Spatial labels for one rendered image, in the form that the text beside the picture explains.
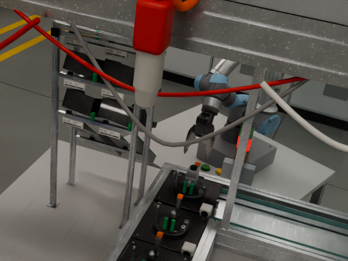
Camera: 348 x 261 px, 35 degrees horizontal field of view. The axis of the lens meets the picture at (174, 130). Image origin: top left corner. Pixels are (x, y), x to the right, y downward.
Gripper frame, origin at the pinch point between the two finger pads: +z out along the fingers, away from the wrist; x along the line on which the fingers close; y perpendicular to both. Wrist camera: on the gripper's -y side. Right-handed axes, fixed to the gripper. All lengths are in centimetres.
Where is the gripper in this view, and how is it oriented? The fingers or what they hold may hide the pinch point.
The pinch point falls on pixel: (196, 154)
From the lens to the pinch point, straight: 220.6
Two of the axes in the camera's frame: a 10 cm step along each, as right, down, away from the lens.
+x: -9.5, -2.6, 2.0
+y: 1.3, 2.5, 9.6
